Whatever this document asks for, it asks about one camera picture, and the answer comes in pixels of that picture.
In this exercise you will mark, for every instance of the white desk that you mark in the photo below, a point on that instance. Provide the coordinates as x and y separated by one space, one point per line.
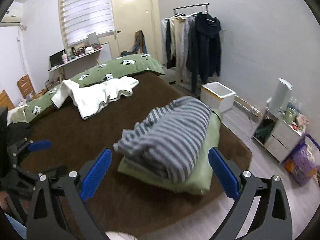
75 59

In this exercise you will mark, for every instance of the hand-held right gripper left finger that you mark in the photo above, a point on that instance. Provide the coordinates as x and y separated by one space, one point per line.
96 172

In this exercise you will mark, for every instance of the green fleece pillow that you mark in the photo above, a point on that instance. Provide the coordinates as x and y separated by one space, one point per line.
15 115

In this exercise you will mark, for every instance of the green pitcher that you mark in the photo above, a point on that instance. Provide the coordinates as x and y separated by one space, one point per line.
290 116

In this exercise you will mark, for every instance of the white air conditioner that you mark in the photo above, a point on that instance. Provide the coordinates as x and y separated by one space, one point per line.
12 15

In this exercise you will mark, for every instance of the white drawer cabinet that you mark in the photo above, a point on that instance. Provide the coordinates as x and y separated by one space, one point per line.
282 132

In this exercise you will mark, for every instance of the black garment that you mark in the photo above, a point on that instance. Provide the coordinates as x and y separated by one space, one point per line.
22 130

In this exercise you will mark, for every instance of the light green garment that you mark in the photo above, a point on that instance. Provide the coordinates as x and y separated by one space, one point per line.
200 177

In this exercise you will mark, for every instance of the grey hanging garment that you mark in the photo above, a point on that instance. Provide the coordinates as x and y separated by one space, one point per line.
186 37

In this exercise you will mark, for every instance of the white window blind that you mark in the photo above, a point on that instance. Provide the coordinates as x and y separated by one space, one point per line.
85 12

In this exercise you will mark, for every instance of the pink cup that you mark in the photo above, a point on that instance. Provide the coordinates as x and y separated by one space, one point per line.
65 56

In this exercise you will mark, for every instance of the purple printed bag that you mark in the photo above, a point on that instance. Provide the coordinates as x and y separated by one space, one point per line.
300 160

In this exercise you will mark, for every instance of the white desk mirror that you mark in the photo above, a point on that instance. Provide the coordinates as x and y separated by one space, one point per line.
92 39

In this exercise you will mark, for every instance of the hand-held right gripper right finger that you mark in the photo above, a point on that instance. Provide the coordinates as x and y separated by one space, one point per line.
223 175

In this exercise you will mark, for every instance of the beige hanging coat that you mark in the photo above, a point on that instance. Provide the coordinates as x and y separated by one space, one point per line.
178 42

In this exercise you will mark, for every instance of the metal clothes rack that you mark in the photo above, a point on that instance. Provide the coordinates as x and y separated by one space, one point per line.
192 5

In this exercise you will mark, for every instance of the black laptop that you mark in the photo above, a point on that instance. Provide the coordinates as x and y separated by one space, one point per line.
56 58

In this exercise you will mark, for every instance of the wooden headboard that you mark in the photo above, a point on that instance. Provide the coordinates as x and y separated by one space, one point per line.
6 101

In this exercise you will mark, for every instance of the wooden chair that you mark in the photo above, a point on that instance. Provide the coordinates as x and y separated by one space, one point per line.
25 85
138 33

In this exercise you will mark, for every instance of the grey striped hoodie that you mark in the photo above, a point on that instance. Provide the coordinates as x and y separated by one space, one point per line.
170 140

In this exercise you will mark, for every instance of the black hanging jacket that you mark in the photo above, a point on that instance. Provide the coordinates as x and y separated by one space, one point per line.
170 45

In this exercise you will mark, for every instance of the cluster of cosmetic bottles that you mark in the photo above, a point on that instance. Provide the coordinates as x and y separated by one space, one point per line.
82 50

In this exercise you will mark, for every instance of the cream door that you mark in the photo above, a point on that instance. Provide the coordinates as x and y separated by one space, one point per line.
132 12

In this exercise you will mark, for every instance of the white fleece garment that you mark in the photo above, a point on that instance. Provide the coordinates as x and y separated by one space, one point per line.
87 100

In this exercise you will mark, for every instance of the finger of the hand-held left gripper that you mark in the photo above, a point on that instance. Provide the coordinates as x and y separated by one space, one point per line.
55 171
40 146

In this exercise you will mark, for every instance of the white storage box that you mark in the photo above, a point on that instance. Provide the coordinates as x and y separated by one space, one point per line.
225 100

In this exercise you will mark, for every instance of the green panda print blanket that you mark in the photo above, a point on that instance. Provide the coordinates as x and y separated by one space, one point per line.
140 68

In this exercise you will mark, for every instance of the white air purifier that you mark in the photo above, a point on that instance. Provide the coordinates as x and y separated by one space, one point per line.
281 95

